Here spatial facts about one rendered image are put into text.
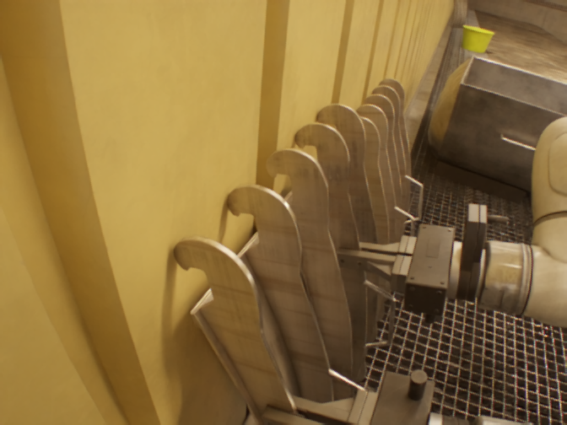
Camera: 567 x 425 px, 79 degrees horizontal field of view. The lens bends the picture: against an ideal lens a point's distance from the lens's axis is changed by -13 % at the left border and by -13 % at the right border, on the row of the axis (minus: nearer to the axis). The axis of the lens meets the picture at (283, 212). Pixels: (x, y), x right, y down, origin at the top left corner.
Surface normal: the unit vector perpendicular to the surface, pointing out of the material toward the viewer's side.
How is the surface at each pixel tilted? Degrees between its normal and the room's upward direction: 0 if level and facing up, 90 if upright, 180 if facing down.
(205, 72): 90
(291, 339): 90
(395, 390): 13
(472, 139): 90
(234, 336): 90
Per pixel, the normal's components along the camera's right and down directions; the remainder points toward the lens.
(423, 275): -0.12, -0.85
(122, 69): 0.91, 0.30
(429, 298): -0.40, 0.51
